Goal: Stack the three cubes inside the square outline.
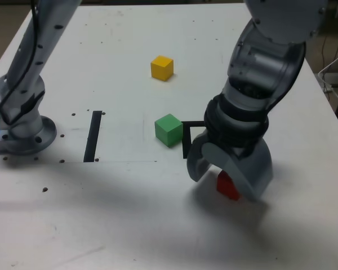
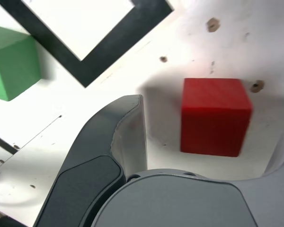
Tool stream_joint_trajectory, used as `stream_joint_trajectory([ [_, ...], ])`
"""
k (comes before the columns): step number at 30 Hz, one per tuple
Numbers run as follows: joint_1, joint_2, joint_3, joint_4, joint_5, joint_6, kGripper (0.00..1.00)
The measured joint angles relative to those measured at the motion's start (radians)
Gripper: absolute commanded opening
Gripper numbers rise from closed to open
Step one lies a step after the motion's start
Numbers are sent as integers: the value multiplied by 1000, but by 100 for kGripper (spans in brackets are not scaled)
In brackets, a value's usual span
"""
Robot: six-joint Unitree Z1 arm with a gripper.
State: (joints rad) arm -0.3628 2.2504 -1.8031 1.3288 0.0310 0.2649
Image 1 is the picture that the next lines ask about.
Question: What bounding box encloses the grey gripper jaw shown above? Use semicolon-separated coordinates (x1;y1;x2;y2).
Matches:
186;132;212;183
201;137;274;202

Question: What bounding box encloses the red cube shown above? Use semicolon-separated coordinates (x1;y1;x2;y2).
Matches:
216;170;241;201

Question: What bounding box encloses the green cube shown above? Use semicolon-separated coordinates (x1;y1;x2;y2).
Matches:
154;114;184;148

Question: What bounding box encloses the yellow cube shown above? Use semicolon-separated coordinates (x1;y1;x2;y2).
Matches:
150;55;175;82

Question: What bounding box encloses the black tape square outline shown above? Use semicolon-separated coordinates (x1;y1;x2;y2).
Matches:
181;120;208;160

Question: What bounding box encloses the black tape strip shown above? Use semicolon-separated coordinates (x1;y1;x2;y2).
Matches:
83;110;103;163

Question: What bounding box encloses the thin black cable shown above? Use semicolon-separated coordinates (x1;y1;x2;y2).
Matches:
322;33;329;93

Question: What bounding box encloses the white cable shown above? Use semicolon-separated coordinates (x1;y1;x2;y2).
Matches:
317;46;338;105

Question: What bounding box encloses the dark cable along arm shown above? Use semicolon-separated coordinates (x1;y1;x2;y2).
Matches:
0;0;39;122

